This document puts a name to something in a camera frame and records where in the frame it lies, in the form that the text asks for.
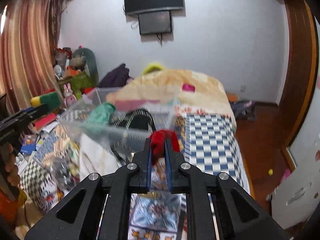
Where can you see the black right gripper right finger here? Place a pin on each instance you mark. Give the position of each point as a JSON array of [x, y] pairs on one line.
[[217, 206]]

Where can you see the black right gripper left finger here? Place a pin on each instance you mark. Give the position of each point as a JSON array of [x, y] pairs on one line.
[[99, 206]]

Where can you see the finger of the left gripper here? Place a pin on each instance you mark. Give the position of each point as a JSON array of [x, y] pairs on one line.
[[17, 122]]

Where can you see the yellow green plush item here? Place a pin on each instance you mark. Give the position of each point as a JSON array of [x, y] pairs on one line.
[[50, 99]]

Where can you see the white cream towel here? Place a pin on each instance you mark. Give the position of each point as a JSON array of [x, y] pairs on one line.
[[94, 158]]

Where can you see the green knitted sock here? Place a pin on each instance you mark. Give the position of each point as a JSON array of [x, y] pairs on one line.
[[101, 114]]

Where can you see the red velvet drawstring pouch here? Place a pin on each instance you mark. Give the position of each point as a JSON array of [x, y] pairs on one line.
[[157, 144]]

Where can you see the person's left hand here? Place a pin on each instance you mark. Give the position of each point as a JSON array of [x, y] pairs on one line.
[[13, 177]]

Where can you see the pink bunny toy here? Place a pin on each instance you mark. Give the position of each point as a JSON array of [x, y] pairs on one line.
[[69, 97]]

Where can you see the patterned patchwork bed sheet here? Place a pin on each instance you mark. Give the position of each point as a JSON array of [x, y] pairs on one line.
[[210, 146]]

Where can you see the pink striped curtain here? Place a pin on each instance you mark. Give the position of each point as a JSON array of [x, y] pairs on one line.
[[28, 47]]

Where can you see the orange jacket sleeve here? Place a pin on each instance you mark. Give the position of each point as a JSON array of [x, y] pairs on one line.
[[8, 209]]

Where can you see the grey plush toy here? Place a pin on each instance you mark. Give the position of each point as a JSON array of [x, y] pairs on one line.
[[84, 59]]

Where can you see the clear plastic storage bin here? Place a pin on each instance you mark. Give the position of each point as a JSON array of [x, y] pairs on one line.
[[123, 141]]

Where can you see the dark purple clothing pile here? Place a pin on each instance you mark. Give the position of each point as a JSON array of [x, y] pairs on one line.
[[115, 78]]

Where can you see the beige floral blanket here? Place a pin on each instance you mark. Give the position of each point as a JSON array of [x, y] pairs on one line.
[[195, 92]]

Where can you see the yellow fuzzy item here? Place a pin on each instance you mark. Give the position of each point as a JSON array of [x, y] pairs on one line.
[[153, 67]]

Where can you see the small black wall monitor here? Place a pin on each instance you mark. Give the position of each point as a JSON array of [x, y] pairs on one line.
[[153, 23]]

